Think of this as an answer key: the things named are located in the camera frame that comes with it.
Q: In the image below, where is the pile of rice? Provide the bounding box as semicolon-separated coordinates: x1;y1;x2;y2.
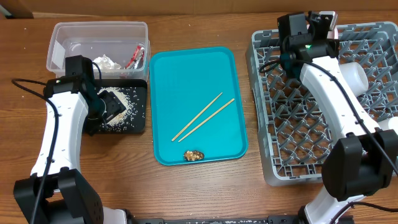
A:
98;86;147;134

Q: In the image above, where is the white tissue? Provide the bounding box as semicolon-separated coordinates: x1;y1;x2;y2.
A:
93;54;122;70

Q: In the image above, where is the red snack wrapper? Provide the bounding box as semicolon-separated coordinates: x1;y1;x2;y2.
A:
124;45;145;69

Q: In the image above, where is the white cup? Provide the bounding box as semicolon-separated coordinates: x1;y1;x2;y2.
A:
340;62;369;97

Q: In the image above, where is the wooden chopstick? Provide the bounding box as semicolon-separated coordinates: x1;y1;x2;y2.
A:
171;92;223;142
178;98;235;142

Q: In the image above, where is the brown food scrap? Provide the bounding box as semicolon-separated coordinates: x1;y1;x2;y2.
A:
183;151;205;162

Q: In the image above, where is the large white plate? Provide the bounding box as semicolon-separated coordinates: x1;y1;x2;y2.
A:
327;27;338;40

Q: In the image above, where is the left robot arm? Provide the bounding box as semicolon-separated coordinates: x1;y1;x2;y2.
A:
13;55;134;223

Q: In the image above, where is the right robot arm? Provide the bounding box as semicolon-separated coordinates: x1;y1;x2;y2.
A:
277;12;397;223

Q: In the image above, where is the grey dishwasher rack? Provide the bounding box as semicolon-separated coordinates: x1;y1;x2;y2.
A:
246;22;397;186

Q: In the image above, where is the black plastic tray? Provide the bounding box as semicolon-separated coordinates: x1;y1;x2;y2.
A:
83;79;147;135

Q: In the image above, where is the clear plastic bin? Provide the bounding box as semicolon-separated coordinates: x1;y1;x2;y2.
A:
46;21;150;81

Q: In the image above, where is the teal serving tray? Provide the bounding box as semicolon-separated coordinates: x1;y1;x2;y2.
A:
149;47;248;166

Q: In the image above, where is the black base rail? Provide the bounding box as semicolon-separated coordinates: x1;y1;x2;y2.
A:
127;215;304;224

